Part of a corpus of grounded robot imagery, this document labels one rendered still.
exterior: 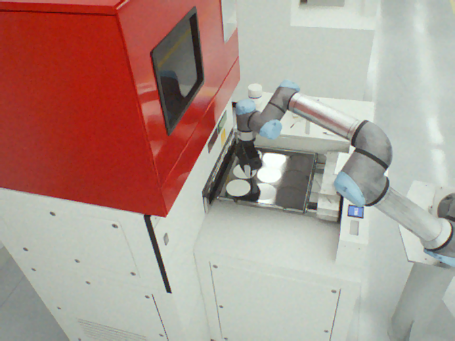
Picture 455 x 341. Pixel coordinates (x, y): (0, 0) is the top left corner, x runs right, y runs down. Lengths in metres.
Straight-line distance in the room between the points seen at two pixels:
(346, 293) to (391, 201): 0.42
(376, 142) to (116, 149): 0.75
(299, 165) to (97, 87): 1.07
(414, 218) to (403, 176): 1.82
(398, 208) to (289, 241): 0.45
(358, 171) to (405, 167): 2.05
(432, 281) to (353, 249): 0.56
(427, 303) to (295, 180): 0.83
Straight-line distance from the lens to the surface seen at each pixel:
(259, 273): 1.59
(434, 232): 1.47
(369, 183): 1.28
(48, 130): 1.14
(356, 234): 1.48
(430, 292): 2.02
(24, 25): 0.99
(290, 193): 1.66
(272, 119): 1.46
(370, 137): 1.31
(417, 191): 1.89
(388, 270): 2.62
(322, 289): 1.59
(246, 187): 1.69
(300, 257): 1.56
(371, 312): 2.44
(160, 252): 1.30
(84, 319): 2.03
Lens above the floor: 2.07
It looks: 41 degrees down
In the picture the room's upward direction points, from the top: 5 degrees counter-clockwise
